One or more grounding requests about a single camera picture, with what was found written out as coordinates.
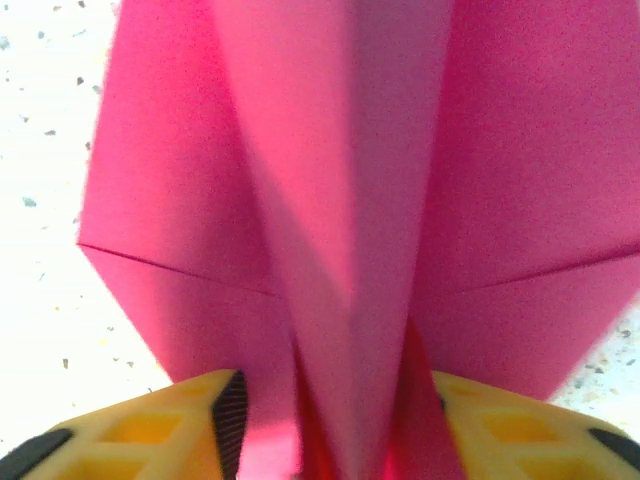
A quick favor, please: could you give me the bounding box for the magenta cloth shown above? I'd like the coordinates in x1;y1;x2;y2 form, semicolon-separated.
77;0;640;480

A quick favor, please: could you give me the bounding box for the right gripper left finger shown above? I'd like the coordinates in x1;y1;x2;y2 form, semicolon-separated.
0;368;249;480

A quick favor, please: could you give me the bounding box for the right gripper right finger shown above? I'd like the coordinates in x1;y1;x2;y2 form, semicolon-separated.
432;369;640;480

